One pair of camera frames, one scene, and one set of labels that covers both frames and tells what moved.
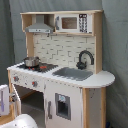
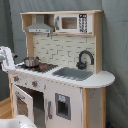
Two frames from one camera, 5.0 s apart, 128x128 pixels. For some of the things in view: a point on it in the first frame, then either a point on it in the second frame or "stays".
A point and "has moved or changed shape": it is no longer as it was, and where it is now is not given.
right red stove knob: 35,83 stays
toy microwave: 74,23 stays
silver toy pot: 32,61 stays
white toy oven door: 18,105 has moved or changed shape
